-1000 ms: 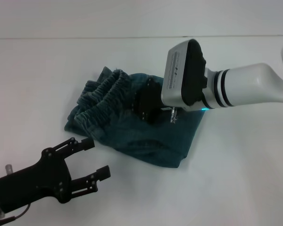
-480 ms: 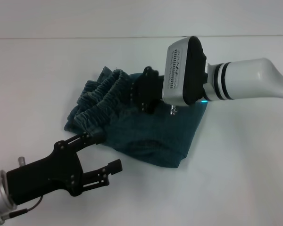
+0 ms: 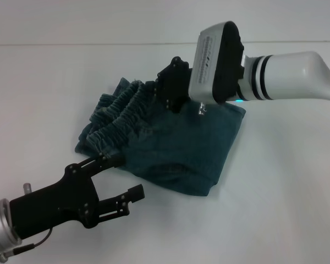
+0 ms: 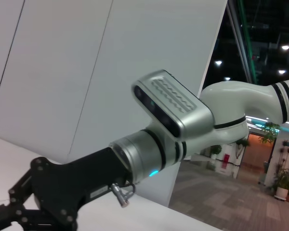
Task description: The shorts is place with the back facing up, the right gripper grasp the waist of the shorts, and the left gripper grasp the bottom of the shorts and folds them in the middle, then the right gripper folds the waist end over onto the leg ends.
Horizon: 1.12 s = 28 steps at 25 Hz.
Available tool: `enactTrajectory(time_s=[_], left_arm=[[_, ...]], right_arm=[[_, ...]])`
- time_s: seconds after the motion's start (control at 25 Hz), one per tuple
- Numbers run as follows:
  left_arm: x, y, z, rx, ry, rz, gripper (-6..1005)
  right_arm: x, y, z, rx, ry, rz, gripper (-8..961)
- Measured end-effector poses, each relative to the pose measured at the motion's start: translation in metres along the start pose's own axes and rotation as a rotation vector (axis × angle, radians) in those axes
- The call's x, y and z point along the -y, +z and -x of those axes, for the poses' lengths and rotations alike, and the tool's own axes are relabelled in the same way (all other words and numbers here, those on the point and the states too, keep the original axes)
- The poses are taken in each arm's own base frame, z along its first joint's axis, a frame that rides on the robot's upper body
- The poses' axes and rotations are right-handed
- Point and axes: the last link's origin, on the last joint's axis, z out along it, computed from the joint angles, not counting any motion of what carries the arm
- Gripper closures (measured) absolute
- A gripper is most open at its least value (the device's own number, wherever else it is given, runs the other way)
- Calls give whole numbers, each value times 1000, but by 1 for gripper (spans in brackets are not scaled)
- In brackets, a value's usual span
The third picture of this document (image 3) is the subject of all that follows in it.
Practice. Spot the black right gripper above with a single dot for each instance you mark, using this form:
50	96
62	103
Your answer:
174	79

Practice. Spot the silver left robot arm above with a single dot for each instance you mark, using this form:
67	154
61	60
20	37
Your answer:
0	228

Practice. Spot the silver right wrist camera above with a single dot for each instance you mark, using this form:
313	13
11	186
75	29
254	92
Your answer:
209	66

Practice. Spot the blue denim shorts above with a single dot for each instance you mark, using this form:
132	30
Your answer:
165	143

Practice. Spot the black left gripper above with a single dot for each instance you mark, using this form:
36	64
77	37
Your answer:
63	200

